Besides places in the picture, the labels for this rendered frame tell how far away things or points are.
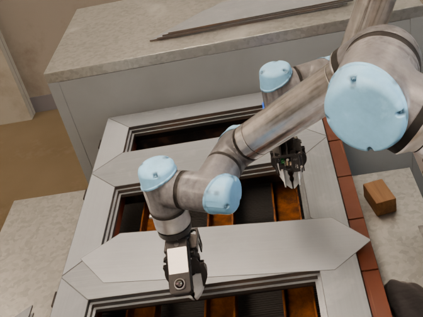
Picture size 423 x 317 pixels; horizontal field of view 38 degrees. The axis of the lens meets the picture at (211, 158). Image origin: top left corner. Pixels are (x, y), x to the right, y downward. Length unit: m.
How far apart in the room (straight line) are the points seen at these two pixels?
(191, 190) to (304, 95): 0.27
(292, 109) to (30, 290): 1.01
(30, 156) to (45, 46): 0.74
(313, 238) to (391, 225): 0.34
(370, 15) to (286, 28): 0.85
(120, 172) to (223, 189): 0.86
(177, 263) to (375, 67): 0.60
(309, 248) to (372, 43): 0.71
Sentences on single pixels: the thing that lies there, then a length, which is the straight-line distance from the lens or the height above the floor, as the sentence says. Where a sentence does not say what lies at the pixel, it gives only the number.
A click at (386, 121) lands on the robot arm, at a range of 0.84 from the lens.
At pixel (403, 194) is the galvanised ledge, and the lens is 1.90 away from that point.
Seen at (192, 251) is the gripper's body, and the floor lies 1.05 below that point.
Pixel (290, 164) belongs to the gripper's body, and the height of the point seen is 1.01.
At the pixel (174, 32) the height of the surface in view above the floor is 1.07.
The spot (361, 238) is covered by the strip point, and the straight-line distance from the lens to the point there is 1.51.
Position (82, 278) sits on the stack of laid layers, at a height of 0.85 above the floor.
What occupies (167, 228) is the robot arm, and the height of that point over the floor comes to 1.13.
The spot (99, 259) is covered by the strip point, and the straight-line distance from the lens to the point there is 1.63.
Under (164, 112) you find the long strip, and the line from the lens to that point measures 2.15.
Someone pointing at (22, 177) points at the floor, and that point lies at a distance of 3.77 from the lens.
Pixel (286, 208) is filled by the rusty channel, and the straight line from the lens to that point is 1.88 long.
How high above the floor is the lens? 1.90
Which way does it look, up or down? 34 degrees down
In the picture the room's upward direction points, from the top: 14 degrees counter-clockwise
